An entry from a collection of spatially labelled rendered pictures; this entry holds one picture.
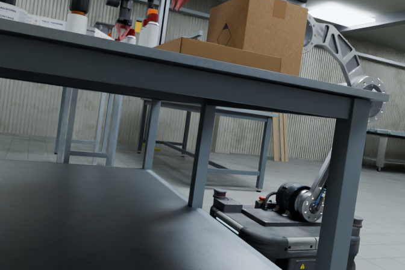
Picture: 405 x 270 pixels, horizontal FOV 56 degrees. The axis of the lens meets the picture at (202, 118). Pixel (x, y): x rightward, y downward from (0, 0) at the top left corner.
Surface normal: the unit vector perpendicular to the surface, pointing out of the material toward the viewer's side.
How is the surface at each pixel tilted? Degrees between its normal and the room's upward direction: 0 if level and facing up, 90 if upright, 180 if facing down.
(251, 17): 90
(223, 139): 90
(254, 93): 90
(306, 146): 90
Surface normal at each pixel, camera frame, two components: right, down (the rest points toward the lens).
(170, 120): 0.40, 0.07
